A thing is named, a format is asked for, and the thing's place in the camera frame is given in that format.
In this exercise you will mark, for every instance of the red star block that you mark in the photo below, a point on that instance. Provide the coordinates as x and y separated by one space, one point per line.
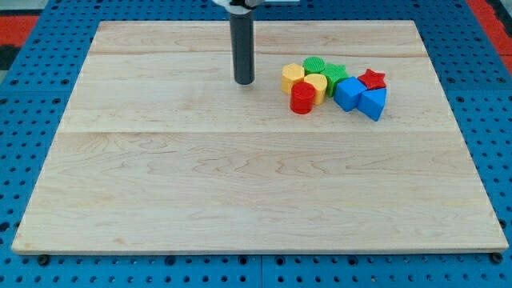
373 80

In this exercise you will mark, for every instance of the red cylinder block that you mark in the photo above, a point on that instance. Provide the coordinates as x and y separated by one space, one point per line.
302 98

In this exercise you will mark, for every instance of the light wooden board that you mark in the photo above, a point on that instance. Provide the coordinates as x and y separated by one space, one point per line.
160 152

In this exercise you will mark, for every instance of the yellow hexagon block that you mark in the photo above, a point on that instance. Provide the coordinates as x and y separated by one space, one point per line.
291 74

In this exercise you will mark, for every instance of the green cylinder block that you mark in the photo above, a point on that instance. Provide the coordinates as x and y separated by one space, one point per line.
313 65

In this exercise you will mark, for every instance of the blue triangle block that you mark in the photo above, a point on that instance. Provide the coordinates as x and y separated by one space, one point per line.
372 103

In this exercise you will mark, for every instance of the yellow cylinder block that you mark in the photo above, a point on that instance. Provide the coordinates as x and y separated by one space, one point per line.
319 82

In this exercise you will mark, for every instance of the blue cube block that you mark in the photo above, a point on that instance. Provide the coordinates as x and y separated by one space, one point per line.
348 93

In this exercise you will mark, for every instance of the green star block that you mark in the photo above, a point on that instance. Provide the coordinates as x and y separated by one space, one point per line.
334 75

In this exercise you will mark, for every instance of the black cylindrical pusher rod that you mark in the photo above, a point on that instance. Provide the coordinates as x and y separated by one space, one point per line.
242 45

